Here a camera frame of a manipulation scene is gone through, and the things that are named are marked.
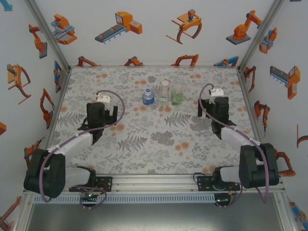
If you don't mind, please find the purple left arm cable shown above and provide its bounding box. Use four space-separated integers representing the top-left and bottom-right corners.
39 90 125 203

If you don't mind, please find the aluminium side rail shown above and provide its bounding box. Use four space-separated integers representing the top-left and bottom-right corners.
44 68 73 154
237 68 268 147

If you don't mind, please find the right controller circuit board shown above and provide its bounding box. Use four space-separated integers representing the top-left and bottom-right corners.
215 192 232 203

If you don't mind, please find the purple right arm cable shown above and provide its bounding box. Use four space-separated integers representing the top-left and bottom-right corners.
201 83 270 204

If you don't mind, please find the white slotted cable tray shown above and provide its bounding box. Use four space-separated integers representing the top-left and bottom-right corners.
33 193 216 205

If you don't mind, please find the clear bottle light green label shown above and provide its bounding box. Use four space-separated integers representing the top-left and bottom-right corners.
170 85 185 107

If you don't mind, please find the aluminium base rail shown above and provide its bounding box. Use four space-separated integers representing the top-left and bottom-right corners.
68 173 244 193

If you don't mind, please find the clear bottle blue label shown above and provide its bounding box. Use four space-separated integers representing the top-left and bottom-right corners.
141 88 155 107

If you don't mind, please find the left controller circuit board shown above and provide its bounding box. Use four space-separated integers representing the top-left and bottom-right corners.
80 191 100 201

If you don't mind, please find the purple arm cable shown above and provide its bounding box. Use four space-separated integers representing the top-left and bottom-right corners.
39 90 125 203
201 83 270 204

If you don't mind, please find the aluminium frame post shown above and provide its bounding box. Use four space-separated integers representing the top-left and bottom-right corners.
13 192 35 231
24 0 72 73
273 191 298 231
237 0 286 73

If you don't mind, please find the slim clear bottle teal label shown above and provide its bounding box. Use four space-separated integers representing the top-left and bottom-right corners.
157 80 172 109

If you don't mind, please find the floral patterned tablecloth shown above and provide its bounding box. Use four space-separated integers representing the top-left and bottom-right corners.
47 66 268 175

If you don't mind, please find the controller circuit board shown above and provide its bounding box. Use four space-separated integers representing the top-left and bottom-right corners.
80 191 100 201
215 192 232 203

